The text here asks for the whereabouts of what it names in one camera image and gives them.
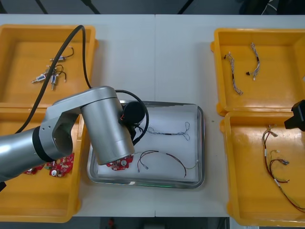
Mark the yellow-orange plastic bin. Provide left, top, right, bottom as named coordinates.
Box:
left=219, top=111, right=305, bottom=226
left=0, top=23, right=99, bottom=111
left=210, top=28, right=305, bottom=117
left=0, top=107, right=91, bottom=224

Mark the red black wire harness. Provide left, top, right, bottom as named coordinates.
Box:
left=136, top=149, right=199, bottom=178
left=268, top=149, right=290, bottom=174
left=262, top=124, right=305, bottom=212

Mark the dark robot torso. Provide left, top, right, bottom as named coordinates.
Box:
left=100, top=216, right=230, bottom=229

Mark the steel tray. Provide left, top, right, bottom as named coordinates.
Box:
left=87, top=100, right=206, bottom=190

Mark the black metal leg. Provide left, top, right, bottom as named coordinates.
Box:
left=80, top=0, right=101, bottom=14
left=35, top=0, right=49, bottom=14
left=177, top=0, right=195, bottom=14

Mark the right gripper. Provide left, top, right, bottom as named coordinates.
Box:
left=284, top=100, right=305, bottom=132

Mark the pile of small metal solenoids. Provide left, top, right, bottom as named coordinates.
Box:
left=30, top=46, right=75, bottom=92

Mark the round red circuit board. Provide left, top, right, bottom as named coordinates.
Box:
left=23, top=164, right=47, bottom=176
left=45, top=152, right=75, bottom=178
left=106, top=154, right=134, bottom=172

